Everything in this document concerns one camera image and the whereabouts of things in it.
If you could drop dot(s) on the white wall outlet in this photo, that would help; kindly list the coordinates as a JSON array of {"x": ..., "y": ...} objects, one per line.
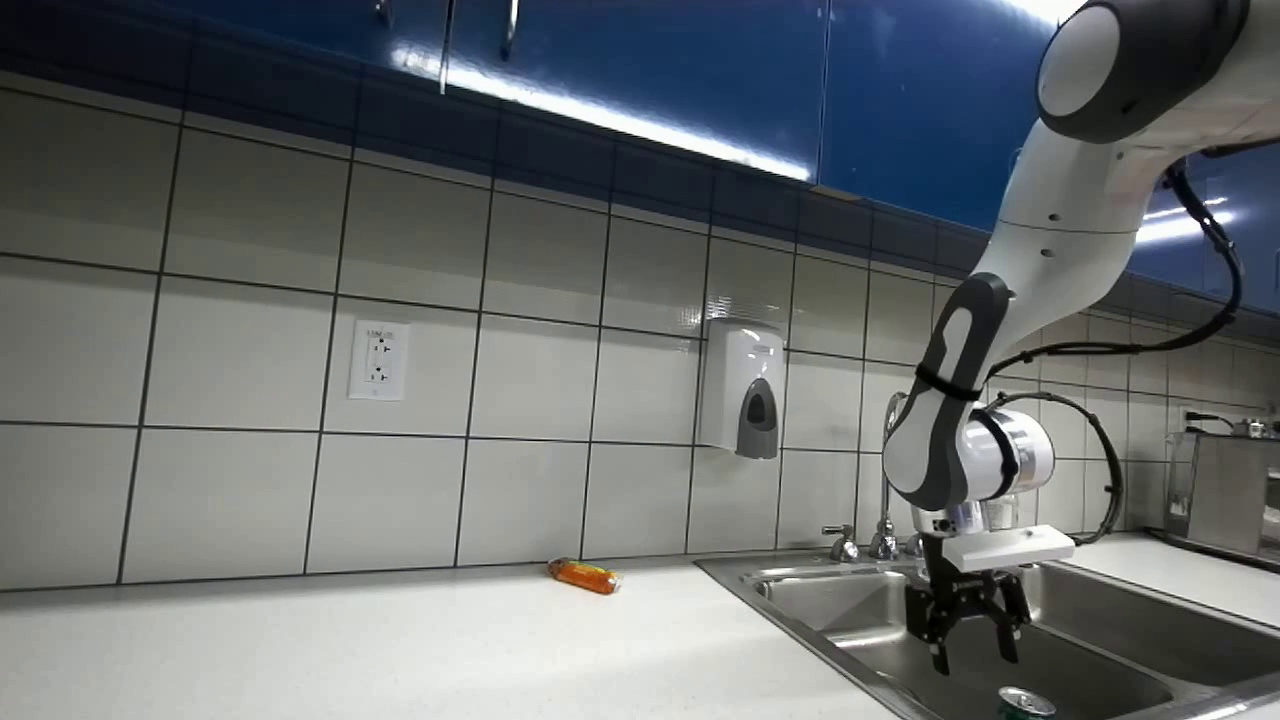
[{"x": 379, "y": 360}]

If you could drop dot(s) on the white wall soap dispenser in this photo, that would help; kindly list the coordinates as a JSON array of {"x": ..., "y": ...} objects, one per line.
[{"x": 742, "y": 385}]

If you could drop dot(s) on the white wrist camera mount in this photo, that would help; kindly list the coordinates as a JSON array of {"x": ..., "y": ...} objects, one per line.
[{"x": 1014, "y": 544}]

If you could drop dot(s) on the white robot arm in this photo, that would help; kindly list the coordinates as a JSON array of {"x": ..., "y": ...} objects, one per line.
[{"x": 1081, "y": 215}]

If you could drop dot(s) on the stainless steel double sink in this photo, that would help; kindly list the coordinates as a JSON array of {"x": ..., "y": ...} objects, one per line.
[{"x": 826, "y": 605}]

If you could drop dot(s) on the chrome gooseneck faucet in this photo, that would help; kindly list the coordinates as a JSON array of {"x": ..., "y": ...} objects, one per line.
[{"x": 887, "y": 512}]

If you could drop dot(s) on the blue upper cabinet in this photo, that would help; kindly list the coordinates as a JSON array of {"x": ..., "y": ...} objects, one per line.
[{"x": 865, "y": 95}]

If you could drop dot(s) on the stainless steel appliance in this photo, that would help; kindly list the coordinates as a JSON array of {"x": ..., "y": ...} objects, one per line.
[{"x": 1234, "y": 500}]

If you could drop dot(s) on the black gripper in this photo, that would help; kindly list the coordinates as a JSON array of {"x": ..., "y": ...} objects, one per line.
[{"x": 968, "y": 599}]

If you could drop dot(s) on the small orange object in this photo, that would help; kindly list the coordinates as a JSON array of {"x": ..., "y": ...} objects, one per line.
[{"x": 585, "y": 579}]

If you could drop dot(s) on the green soda can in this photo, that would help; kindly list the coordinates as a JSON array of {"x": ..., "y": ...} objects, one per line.
[{"x": 1027, "y": 700}]

